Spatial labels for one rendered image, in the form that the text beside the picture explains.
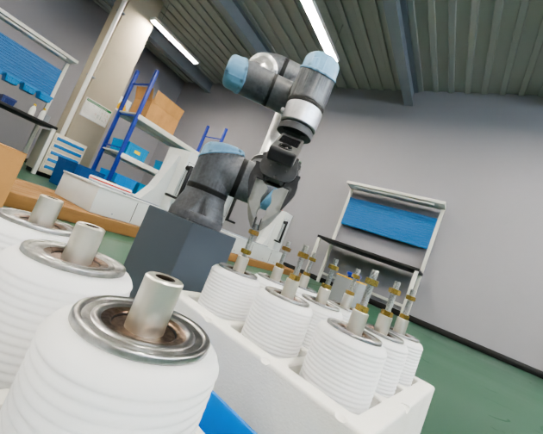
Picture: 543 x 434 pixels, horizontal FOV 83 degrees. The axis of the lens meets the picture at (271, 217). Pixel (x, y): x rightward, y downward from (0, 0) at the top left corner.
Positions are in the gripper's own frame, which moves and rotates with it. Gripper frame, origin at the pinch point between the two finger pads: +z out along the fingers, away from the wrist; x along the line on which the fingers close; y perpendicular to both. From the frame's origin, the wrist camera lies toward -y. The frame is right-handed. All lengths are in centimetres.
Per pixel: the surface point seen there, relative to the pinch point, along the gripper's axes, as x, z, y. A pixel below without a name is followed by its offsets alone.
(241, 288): -2.2, 11.7, -3.6
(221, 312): -0.5, 16.4, -4.3
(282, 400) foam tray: -13.0, 19.5, -17.9
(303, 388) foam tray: -14.7, 16.9, -18.8
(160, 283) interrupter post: -1.6, 6.8, -40.0
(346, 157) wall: -48, -211, 540
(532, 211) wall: -313, -178, 400
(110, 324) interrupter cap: -0.2, 9.5, -40.6
